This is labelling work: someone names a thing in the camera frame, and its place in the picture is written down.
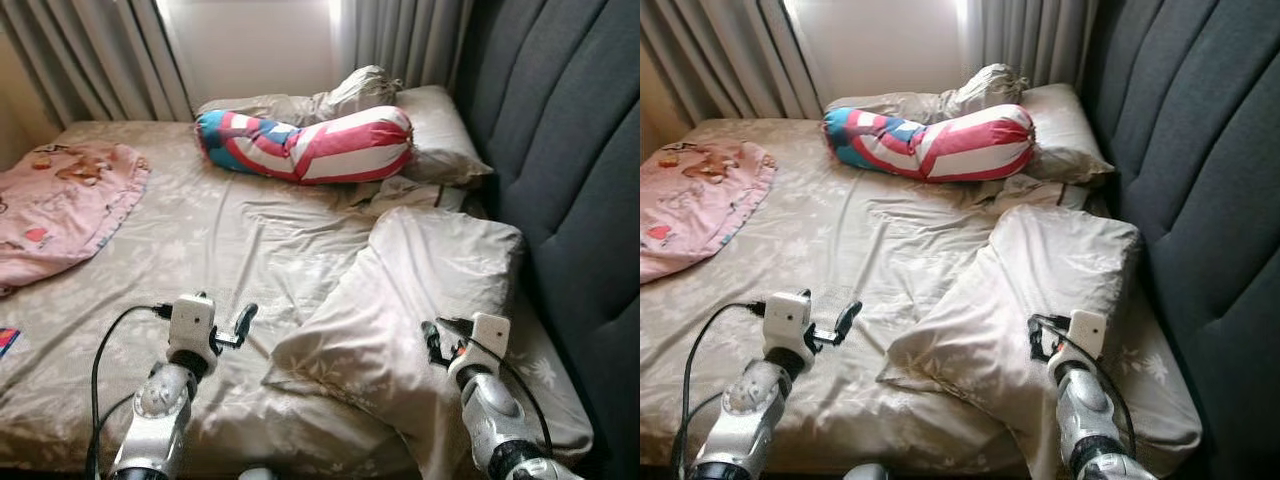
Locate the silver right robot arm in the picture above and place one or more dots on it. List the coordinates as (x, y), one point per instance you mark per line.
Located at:
(1085, 415)
(495, 415)

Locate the bed with beige floral sheet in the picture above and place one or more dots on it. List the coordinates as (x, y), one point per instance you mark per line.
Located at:
(850, 270)
(230, 270)

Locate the silver robot left leg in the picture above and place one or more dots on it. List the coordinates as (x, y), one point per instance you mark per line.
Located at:
(866, 472)
(260, 473)

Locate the grey pleated curtain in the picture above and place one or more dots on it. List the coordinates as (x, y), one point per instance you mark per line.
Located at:
(400, 40)
(90, 55)
(720, 55)
(1030, 40)

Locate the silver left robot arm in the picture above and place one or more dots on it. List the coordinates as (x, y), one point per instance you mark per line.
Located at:
(160, 410)
(745, 410)

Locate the pink cartoon print blanket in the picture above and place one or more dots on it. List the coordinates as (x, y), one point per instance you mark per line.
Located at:
(695, 205)
(60, 210)

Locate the colourful comic book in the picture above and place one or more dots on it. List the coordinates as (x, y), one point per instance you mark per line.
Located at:
(8, 342)

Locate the flat beige pillow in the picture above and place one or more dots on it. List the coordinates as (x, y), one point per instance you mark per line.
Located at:
(440, 135)
(1065, 135)

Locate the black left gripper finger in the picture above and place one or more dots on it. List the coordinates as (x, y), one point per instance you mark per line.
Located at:
(849, 316)
(246, 318)

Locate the crumpled beige pillow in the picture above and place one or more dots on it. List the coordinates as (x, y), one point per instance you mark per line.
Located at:
(355, 92)
(985, 90)

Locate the dark grey upholstered headboard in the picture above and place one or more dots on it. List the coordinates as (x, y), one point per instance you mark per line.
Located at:
(1200, 150)
(570, 150)

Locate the red white blue striped bolster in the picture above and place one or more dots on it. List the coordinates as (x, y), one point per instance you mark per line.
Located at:
(960, 148)
(330, 150)

